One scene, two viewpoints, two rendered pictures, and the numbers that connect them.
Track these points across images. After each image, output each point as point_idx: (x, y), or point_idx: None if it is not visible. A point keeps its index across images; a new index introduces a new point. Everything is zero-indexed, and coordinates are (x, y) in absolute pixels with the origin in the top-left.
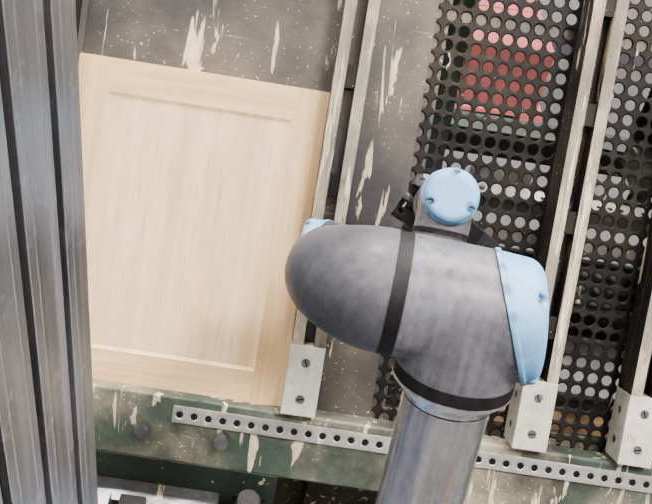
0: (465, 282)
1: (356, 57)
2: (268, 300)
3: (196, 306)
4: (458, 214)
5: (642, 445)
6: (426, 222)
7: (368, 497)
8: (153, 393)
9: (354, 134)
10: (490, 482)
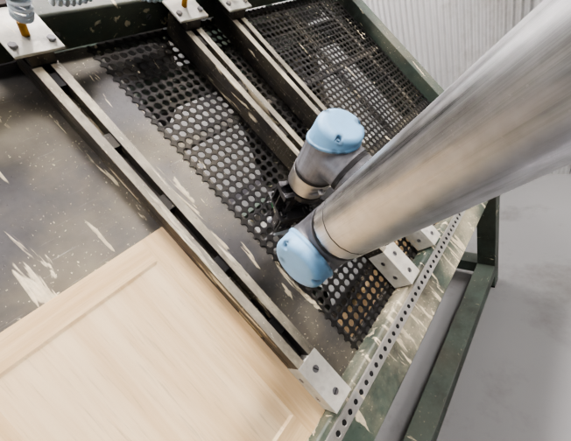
0: None
1: (157, 194)
2: (255, 367)
3: (222, 431)
4: (360, 130)
5: (430, 229)
6: (345, 161)
7: None
8: None
9: (201, 227)
10: (420, 309)
